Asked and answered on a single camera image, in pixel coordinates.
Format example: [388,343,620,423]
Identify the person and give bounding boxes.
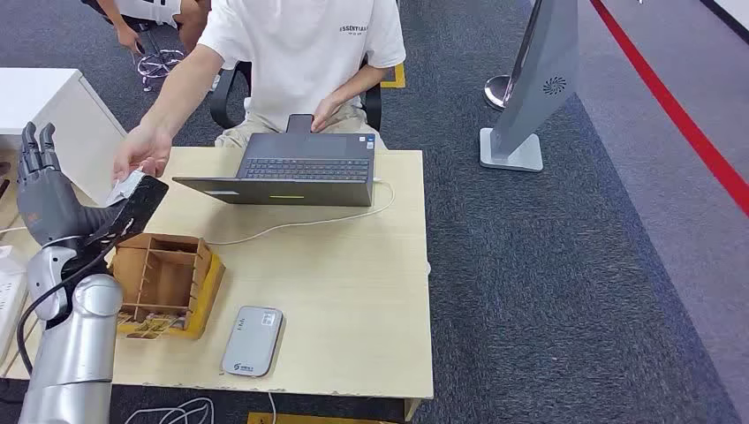
[112,0,408,179]
[81,0,213,57]

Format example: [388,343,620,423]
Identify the person's left hand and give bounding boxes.
[310,96,344,134]

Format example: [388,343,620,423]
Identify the chrome stool base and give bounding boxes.
[135,26,186,93]

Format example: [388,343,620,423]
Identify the white power strip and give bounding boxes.
[0,269,28,364]

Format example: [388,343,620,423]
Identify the black smartphone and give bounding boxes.
[285,114,316,136]

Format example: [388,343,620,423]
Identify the gold patterned room key card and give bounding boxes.
[117,313,155,341]
[148,315,190,337]

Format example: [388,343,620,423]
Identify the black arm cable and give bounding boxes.
[16,231,136,375]

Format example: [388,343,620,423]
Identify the black office chair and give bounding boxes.
[209,55,383,133]

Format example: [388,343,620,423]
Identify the wooden card holder box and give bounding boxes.
[110,232,227,341]

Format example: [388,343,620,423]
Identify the person's right hand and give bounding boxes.
[112,124,174,180]

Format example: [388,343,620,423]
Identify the white charging cable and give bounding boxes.
[0,178,397,247]

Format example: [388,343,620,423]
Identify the white cabinet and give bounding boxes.
[0,67,129,206]

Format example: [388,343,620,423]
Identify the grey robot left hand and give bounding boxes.
[16,121,127,247]

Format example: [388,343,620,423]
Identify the grey kiosk stand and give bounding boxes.
[480,0,580,174]

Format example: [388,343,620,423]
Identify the chrome stanchion post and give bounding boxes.
[483,0,545,111]

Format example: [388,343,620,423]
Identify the white cable loops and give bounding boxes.
[124,397,216,424]

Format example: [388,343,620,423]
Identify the white plug adapter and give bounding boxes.
[0,246,27,276]

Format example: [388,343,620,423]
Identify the grey laptop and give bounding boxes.
[172,132,377,208]

